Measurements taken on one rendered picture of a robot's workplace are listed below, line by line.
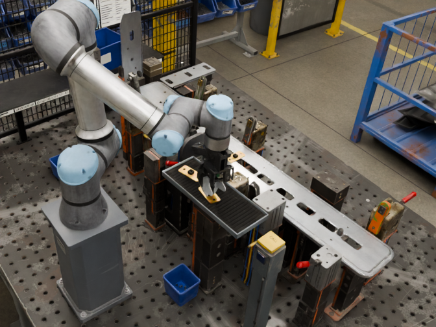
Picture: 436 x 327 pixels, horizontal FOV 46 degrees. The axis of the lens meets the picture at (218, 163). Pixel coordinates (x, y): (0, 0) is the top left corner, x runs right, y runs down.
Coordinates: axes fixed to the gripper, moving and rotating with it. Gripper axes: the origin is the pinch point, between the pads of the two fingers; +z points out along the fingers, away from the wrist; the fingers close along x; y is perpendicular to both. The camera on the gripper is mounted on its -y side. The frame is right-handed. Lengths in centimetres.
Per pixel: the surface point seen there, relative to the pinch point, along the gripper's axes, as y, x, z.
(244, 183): -6.9, 19.5, 10.3
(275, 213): 10.7, 20.2, 10.0
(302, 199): 3.7, 38.8, 17.7
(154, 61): -103, 30, 12
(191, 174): -10.6, -0.9, 1.0
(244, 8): -249, 185, 68
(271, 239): 25.5, 6.6, 1.7
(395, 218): 30, 59, 14
